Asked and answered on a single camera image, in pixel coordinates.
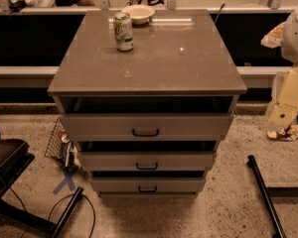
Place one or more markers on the green 7up soda can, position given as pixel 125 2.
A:
pixel 122 23

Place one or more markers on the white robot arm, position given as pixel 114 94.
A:
pixel 284 109

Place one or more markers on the grey drawer cabinet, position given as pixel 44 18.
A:
pixel 179 65

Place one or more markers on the top grey drawer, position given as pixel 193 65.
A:
pixel 148 127

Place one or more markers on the grey drawer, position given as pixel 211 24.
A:
pixel 148 127
pixel 147 185
pixel 147 161

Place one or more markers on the middle grey drawer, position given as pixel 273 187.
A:
pixel 147 161

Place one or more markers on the bottom grey drawer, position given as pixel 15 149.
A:
pixel 147 185

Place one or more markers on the red-topped bottle in basket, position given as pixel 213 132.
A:
pixel 64 137

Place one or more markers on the white ceramic bowl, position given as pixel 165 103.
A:
pixel 140 14

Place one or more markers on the blue tape cross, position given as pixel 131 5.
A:
pixel 66 181

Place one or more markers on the crumpled chip bag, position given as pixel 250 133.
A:
pixel 274 37

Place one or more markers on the snack bag on floor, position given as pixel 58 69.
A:
pixel 288 134

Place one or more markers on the black metal leg right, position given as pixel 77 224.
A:
pixel 278 229

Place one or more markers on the wire mesh basket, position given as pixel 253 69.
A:
pixel 63 154

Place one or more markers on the black cart frame left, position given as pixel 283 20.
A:
pixel 14 159

